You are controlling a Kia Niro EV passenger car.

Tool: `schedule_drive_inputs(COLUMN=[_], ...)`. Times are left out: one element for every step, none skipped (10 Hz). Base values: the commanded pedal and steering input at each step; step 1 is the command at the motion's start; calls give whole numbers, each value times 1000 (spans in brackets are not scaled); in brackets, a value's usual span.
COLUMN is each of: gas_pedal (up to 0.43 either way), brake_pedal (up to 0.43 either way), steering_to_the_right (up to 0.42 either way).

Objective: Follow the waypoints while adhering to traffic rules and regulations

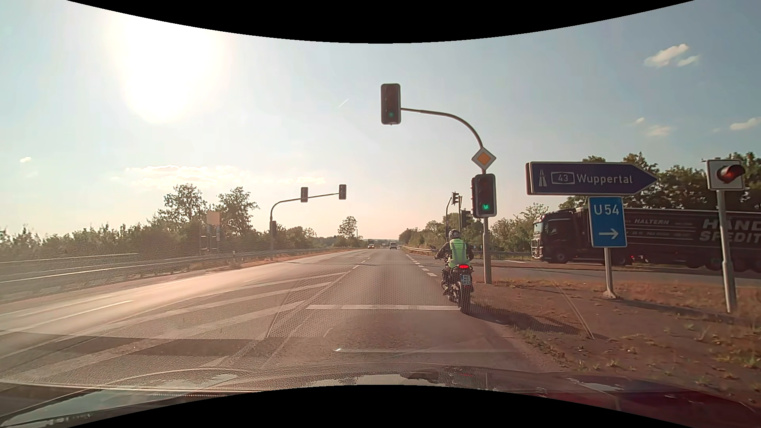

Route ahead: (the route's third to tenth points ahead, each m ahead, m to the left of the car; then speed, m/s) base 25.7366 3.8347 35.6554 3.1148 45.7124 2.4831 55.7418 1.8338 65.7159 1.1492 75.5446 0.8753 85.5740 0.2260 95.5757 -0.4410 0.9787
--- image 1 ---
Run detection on grey asphalt road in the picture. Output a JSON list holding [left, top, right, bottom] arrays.
[[0, 247, 761, 393]]

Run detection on distant traffic light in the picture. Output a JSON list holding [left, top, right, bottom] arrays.
[[445, 191, 472, 239]]

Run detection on person on motorcycle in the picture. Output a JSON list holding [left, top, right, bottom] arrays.
[[434, 229, 476, 315]]

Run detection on road markings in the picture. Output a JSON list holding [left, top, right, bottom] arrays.
[[0, 250, 518, 381]]

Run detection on traffic light with priority sign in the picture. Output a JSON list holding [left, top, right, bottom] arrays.
[[380, 83, 498, 285]]

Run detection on road sign seen from behind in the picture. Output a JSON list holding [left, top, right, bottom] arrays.
[[200, 210, 222, 253]]

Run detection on car's own bonnet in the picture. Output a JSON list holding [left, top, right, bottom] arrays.
[[0, 364, 761, 428]]

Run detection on row of trees and bushes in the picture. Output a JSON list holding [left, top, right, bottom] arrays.
[[0, 183, 365, 260]]

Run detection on dry grass verge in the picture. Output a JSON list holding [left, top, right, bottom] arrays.
[[470, 275, 761, 405]]

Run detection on black lorry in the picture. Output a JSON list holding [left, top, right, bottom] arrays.
[[530, 206, 761, 273]]

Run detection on trees behind lorry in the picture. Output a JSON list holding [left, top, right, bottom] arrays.
[[489, 151, 761, 252]]

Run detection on traffic light with white backboard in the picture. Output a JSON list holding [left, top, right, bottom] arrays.
[[702, 158, 747, 314]]

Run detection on guard rail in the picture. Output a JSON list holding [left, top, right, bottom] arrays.
[[403, 246, 533, 261], [0, 247, 334, 281]]

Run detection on blue direction sign on post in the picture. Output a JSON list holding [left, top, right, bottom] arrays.
[[526, 161, 659, 300]]

